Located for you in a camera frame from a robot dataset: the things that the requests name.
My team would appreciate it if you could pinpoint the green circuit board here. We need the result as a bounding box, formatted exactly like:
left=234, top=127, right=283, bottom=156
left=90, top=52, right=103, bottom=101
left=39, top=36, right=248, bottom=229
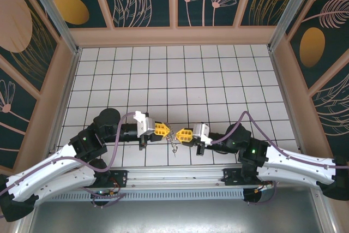
left=92, top=188, right=121, bottom=198

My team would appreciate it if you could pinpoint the grey metal sheet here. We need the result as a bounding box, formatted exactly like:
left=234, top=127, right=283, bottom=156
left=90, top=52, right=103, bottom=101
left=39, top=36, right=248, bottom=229
left=16, top=186, right=335, bottom=233

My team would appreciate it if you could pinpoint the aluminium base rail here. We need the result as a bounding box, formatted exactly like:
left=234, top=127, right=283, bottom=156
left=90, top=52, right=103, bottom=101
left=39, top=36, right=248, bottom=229
left=109, top=165, right=244, bottom=188

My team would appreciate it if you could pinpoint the aluminium table edge rail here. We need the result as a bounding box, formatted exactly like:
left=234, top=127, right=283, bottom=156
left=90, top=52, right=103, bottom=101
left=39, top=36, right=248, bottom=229
left=48, top=47, right=82, bottom=154
left=268, top=47, right=304, bottom=152

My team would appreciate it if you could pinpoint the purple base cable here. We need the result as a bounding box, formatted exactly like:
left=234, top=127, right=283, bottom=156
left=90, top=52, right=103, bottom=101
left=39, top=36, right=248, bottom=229
left=246, top=182, right=278, bottom=206
left=89, top=192, right=128, bottom=208

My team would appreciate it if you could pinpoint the grey slotted cable duct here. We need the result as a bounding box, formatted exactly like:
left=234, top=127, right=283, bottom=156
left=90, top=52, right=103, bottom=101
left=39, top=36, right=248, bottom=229
left=51, top=188, right=245, bottom=201

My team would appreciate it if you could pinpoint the aluminium frame post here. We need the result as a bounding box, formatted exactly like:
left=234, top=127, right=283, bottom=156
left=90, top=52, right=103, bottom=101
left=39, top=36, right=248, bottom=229
left=268, top=0, right=320, bottom=51
left=21, top=0, right=82, bottom=54

